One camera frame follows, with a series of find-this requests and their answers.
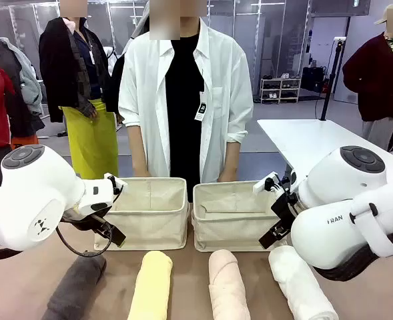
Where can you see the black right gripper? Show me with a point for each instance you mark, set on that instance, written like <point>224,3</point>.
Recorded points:
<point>284,208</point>

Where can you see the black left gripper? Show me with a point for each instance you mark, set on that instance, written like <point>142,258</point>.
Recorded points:
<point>92,221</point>

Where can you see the white towel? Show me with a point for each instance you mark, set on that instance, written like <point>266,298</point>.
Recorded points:
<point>299,286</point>

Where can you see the grey towel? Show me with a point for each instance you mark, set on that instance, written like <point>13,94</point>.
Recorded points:
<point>72,286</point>

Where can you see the pink towel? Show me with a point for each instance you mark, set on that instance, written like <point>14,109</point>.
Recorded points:
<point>227,286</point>

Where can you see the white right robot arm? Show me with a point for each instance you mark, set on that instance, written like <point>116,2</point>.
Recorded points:
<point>333,230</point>

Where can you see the person's left forearm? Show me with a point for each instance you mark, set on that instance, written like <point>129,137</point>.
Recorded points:
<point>232,156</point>

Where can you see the person's right forearm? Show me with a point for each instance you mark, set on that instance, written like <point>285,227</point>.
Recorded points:
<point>137,150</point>

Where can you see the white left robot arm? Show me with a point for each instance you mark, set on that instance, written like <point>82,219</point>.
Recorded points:
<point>36,186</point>

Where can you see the person's right hand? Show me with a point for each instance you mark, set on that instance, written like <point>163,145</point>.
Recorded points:
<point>142,173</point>

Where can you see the person's left hand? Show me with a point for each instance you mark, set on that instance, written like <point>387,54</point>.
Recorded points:
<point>229,176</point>

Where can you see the beige fabric basket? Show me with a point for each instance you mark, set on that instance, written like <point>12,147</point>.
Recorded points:
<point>226,233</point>
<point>149,226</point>

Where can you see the yellow rolled towel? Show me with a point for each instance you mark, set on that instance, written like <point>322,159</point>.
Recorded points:
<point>152,286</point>

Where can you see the person in yellow skirt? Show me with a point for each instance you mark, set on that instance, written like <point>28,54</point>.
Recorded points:
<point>89,140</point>

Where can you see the white table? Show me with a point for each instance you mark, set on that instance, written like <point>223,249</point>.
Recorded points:
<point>316,140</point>

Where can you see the orange cloth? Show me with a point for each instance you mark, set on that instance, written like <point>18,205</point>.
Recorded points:
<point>24,140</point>

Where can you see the white shoe rack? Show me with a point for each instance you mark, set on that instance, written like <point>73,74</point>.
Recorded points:
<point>279,90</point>

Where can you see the white black badge tag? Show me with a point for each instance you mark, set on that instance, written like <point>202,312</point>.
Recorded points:
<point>201,108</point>

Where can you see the person in white shirt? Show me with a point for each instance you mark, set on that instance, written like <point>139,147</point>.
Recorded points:
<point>183,100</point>

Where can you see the black equipment case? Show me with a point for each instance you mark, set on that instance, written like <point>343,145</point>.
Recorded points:
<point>313,80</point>

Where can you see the person in maroon cardigan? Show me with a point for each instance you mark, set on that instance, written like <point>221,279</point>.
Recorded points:
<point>379,83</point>

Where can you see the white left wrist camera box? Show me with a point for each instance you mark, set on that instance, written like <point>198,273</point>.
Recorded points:
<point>124,187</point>

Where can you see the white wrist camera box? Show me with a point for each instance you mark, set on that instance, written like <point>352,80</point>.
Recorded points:
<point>124,187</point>
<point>261,186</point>

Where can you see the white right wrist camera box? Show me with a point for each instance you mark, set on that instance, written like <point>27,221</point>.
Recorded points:
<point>261,186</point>

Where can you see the black camera pole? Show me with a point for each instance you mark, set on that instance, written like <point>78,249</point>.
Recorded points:
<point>329,83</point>

